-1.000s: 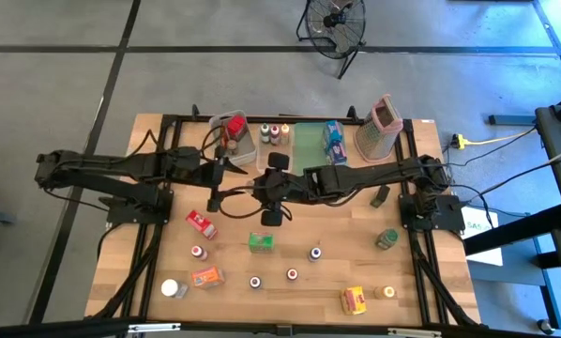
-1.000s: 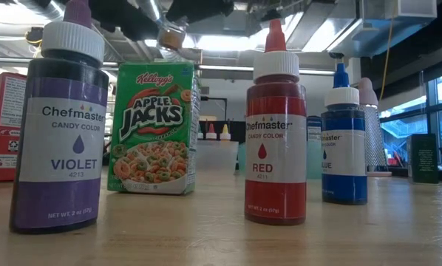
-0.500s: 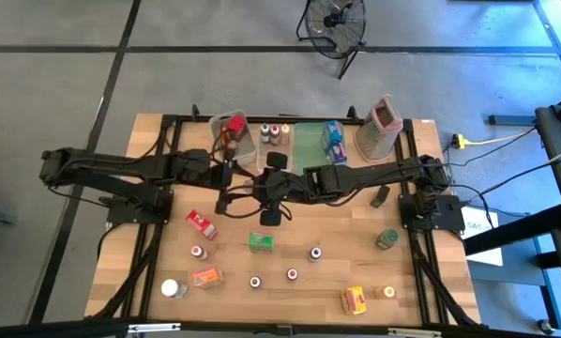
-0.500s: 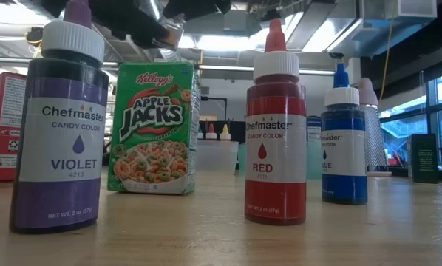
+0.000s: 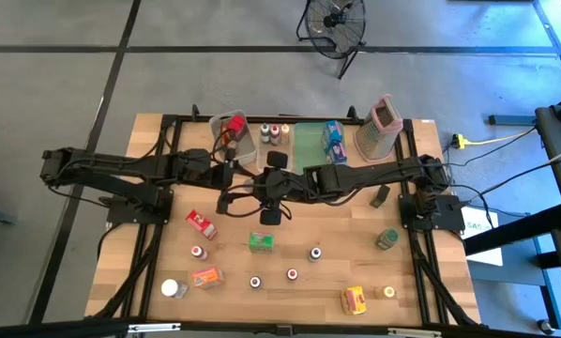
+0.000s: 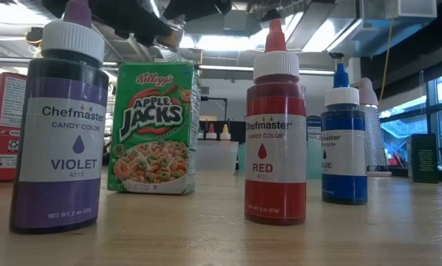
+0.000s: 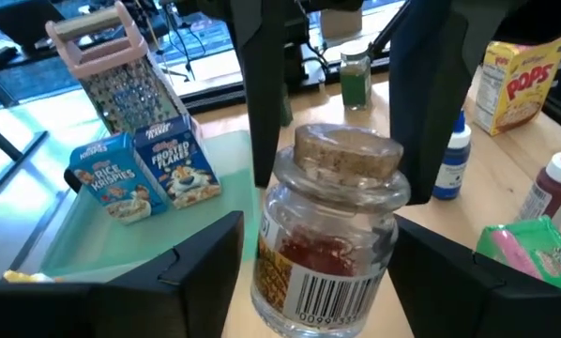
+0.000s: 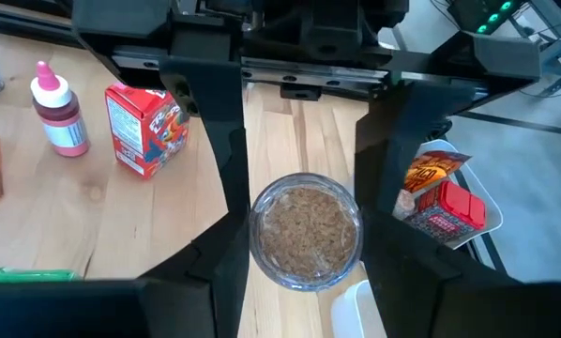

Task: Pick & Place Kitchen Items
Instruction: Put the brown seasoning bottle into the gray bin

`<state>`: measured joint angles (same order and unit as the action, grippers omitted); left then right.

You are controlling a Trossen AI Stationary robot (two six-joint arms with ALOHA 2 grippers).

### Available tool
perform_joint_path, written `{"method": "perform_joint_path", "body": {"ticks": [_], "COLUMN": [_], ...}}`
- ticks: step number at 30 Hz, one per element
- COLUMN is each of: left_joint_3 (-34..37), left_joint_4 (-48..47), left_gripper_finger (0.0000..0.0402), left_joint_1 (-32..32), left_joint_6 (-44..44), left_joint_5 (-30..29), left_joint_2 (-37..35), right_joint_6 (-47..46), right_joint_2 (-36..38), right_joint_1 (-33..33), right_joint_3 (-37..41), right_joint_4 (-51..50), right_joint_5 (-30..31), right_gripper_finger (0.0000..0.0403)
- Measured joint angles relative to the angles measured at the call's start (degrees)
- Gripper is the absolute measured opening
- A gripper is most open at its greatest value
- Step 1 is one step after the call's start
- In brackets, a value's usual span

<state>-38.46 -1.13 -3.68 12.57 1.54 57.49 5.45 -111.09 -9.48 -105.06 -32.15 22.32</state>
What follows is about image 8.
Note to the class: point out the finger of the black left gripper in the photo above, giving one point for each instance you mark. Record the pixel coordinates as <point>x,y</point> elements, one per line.
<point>393,150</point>
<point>224,117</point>

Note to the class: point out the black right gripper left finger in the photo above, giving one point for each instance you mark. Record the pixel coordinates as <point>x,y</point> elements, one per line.
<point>97,310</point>

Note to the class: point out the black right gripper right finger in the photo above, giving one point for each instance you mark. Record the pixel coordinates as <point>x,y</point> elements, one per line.
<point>473,310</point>

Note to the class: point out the red lid paprika tin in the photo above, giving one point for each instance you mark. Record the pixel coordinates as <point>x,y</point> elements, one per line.
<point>454,206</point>

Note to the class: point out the glass jar brown spice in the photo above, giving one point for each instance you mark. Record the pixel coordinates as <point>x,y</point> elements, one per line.
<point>306,232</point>

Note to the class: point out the green Apple Jacks cereal box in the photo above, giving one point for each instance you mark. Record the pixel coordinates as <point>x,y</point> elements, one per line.
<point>32,275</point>

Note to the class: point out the red Froot Loops cereal box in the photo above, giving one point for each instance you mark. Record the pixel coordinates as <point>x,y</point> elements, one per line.
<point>144,131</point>

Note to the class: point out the clear plastic bin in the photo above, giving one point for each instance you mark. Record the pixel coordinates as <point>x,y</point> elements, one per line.
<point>494,216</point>
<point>355,310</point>

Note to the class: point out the pink food colour bottle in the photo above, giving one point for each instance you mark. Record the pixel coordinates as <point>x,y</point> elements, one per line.
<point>57,110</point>

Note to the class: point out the black computer tower green lights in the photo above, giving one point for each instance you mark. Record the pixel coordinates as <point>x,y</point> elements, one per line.
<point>487,14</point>

